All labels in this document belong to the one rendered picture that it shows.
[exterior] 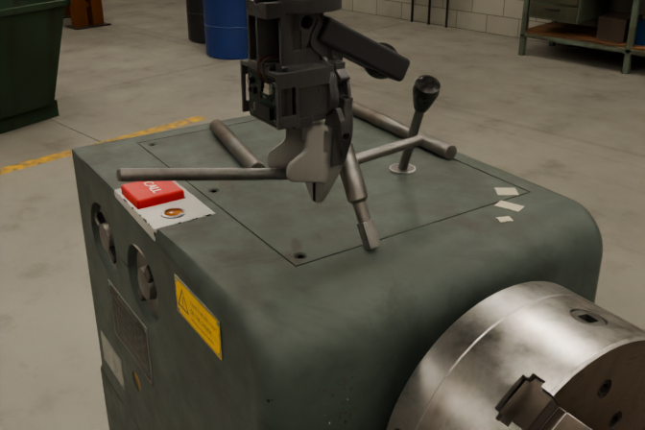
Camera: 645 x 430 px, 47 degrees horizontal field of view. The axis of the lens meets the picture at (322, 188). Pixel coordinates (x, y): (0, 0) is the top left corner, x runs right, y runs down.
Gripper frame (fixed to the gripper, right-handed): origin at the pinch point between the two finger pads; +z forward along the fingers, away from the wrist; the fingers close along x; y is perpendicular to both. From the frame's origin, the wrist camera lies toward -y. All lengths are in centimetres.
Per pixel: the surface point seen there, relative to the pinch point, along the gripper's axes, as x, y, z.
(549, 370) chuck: 25.9, -6.3, 9.4
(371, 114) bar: -29.5, -29.0, 4.6
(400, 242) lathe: 4.3, -7.3, 6.5
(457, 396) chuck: 20.9, -0.7, 13.2
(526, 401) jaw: 26.0, -3.8, 11.6
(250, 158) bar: -22.0, -3.3, 4.4
